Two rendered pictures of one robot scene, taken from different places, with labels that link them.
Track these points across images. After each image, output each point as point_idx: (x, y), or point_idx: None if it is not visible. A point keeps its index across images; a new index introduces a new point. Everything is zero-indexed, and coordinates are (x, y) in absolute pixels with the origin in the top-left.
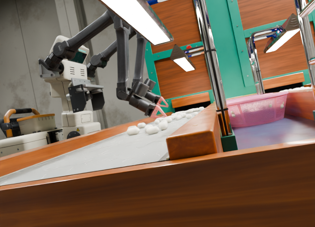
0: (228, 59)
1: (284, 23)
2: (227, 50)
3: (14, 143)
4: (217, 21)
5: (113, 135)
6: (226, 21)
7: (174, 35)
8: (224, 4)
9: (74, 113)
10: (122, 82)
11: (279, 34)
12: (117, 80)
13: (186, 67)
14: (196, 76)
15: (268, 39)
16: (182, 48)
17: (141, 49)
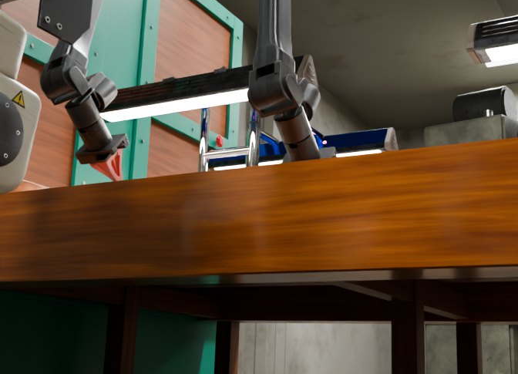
0: None
1: (357, 134)
2: (118, 121)
3: None
4: (119, 44)
5: None
6: (132, 58)
7: (34, 1)
8: (137, 21)
9: (25, 31)
10: (290, 57)
11: (347, 147)
12: (280, 45)
13: (161, 108)
14: (48, 143)
15: (176, 146)
16: (45, 49)
17: None
